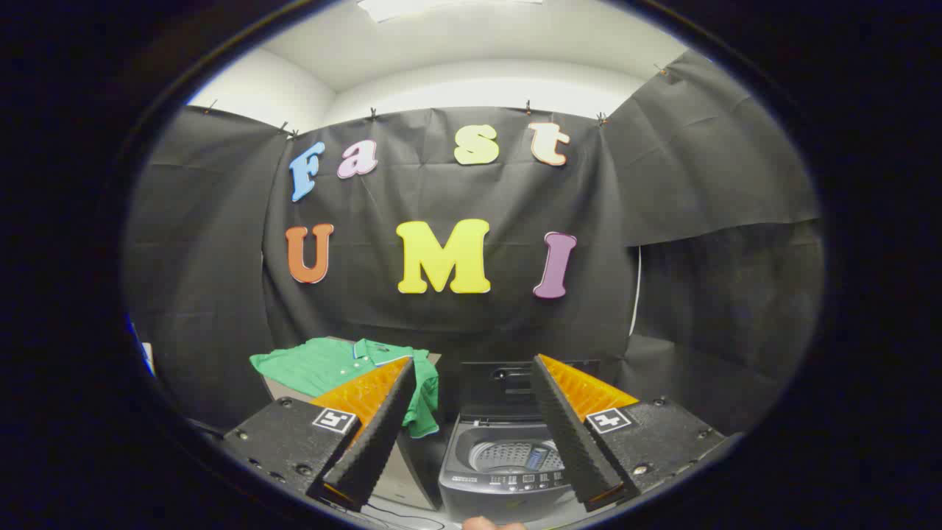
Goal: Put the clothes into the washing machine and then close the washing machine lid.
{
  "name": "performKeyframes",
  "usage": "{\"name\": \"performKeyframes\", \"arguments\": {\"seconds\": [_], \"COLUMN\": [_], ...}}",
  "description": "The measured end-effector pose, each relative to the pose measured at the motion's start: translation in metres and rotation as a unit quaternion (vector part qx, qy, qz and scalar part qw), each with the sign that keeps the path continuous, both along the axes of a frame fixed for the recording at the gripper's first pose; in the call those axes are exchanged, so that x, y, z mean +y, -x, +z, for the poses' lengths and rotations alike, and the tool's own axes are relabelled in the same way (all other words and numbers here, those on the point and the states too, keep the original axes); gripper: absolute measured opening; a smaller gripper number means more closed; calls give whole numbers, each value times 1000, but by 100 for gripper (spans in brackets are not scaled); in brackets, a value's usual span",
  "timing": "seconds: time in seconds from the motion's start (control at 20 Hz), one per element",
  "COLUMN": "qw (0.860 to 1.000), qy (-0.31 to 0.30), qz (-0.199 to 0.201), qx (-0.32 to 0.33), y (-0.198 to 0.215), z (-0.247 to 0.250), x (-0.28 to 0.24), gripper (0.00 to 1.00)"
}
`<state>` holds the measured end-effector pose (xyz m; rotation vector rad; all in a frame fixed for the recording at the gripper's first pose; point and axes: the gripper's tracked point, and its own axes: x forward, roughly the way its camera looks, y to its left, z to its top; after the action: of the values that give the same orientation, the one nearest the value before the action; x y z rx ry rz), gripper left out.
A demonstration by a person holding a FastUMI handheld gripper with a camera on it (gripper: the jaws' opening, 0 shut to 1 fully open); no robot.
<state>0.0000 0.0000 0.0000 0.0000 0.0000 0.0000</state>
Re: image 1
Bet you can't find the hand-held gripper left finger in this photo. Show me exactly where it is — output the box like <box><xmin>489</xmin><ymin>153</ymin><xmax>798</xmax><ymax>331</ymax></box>
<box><xmin>223</xmin><ymin>357</ymin><xmax>417</xmax><ymax>510</ymax></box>

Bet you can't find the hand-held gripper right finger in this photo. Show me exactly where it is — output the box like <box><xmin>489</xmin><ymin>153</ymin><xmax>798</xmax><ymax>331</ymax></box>
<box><xmin>531</xmin><ymin>354</ymin><xmax>726</xmax><ymax>512</ymax></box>

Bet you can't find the green polo shirt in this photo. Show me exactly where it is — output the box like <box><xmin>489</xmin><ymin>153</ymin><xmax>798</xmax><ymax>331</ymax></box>
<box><xmin>249</xmin><ymin>337</ymin><xmax>440</xmax><ymax>439</ymax></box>

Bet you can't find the grey washing machine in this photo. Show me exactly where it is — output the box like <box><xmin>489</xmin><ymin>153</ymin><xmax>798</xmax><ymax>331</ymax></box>
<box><xmin>439</xmin><ymin>412</ymin><xmax>589</xmax><ymax>525</ymax></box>

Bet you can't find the grey table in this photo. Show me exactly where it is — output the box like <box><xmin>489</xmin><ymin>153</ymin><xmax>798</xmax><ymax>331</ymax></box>
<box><xmin>261</xmin><ymin>335</ymin><xmax>444</xmax><ymax>512</ymax></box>

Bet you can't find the black backdrop cloth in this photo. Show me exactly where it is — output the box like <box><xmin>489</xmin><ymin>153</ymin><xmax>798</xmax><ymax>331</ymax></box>
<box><xmin>121</xmin><ymin>48</ymin><xmax>825</xmax><ymax>442</ymax></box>

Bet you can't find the ceiling light panel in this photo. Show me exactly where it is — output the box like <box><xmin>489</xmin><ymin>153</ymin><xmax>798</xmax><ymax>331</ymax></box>
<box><xmin>357</xmin><ymin>0</ymin><xmax>545</xmax><ymax>24</ymax></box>

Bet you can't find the thin black cable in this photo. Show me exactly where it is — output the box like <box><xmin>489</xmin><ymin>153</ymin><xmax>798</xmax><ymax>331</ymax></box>
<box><xmin>353</xmin><ymin>503</ymin><xmax>446</xmax><ymax>530</ymax></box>

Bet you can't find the white hanging cable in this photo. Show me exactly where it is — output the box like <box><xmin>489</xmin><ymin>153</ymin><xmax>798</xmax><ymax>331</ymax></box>
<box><xmin>628</xmin><ymin>246</ymin><xmax>643</xmax><ymax>336</ymax></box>

